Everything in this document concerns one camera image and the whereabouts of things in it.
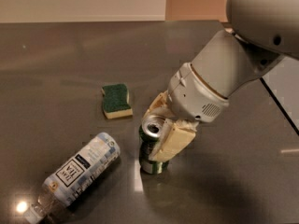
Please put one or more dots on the green and yellow sponge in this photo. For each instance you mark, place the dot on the green and yellow sponge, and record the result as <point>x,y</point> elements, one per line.
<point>115,102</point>

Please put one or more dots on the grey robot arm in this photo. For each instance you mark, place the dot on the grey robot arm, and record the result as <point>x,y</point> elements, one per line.
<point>263,32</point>

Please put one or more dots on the green soda can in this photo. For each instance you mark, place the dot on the green soda can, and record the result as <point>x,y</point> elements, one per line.
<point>149,133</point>

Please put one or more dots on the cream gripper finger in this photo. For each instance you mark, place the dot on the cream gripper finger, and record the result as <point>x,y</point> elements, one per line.
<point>175,136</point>
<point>160,107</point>

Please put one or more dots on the blue labelled plastic bottle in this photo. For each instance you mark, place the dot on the blue labelled plastic bottle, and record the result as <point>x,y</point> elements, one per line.
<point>69,181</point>

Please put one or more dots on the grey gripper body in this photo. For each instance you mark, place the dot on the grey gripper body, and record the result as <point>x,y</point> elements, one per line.
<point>195,93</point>

